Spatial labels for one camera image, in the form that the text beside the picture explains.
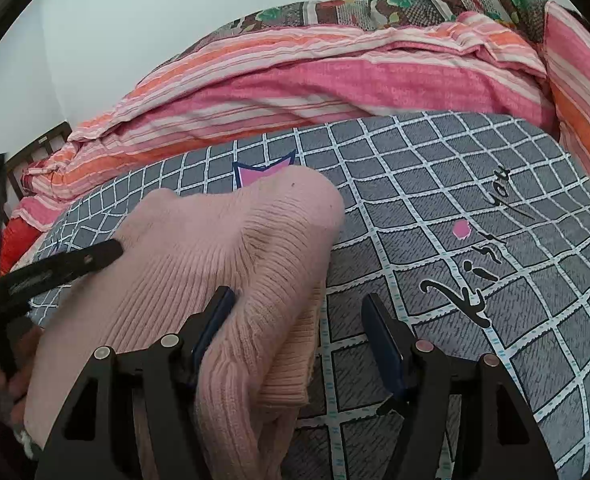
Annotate pink knit sweater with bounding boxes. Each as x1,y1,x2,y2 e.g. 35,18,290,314
24,166,345,479

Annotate person's left hand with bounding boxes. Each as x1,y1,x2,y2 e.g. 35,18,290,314
0,326,43,432

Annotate red pillow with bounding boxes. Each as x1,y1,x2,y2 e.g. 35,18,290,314
0,218,42,275

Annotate dark wooden headboard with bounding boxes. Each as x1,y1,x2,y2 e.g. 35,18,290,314
6,122,71,202

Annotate grey checked bed cover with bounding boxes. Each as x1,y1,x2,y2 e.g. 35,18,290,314
38,113,590,479

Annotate pink orange striped blanket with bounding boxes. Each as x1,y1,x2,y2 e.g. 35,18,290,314
13,2,590,231

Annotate brown floral patchwork quilt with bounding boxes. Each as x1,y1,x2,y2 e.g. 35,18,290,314
167,0,546,63

